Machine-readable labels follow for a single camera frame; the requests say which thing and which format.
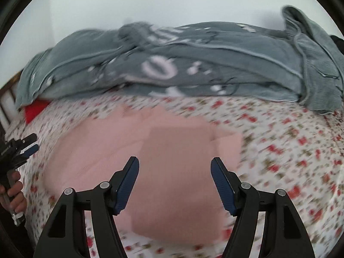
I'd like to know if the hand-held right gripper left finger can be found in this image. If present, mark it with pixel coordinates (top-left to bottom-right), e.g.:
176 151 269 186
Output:
34 156 140 258

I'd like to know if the red pillow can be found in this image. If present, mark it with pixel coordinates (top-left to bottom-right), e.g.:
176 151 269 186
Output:
24 100 50 124

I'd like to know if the pink knit sweater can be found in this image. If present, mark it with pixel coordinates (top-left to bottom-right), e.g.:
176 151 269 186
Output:
43 105 244 244

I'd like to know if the grey printed blanket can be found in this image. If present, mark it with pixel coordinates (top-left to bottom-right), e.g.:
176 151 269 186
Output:
15 5 344 116

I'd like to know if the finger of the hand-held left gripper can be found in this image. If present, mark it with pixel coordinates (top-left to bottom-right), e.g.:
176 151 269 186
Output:
21 144 40 158
15 133 37 148

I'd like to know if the person's left hand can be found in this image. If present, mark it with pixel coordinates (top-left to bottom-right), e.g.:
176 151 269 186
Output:
0 172 27 213

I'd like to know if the floral bed sheet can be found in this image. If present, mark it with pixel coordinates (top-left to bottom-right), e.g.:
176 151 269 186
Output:
5 94 344 258

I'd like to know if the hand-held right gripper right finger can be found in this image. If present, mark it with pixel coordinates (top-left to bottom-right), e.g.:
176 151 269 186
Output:
210 156 315 258

